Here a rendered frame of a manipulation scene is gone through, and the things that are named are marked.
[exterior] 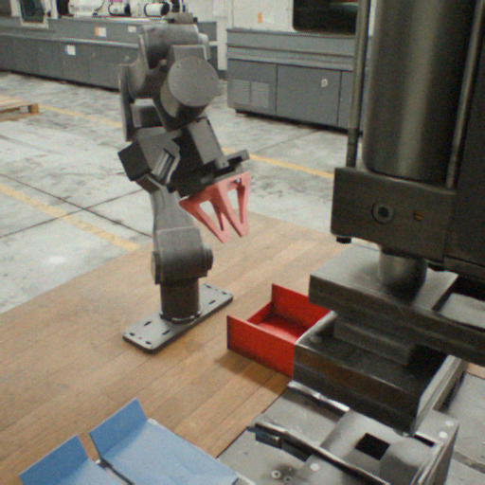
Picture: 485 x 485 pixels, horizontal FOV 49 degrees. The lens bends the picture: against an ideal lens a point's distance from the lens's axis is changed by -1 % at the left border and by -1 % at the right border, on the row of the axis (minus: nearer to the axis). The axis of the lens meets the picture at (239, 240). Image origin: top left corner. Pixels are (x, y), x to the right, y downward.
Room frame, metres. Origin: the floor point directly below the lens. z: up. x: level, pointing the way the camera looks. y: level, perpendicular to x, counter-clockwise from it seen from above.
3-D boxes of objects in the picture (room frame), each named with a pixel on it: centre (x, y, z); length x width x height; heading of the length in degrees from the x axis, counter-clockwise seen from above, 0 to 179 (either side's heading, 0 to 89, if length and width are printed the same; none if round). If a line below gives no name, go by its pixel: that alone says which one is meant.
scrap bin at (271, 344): (0.63, -0.12, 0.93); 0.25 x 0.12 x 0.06; 53
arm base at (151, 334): (0.74, 0.09, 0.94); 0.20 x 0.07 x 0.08; 143
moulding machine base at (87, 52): (9.30, 2.69, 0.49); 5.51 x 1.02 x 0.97; 49
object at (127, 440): (0.42, 0.08, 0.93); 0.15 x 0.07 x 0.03; 53
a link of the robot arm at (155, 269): (0.73, 0.09, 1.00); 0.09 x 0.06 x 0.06; 108
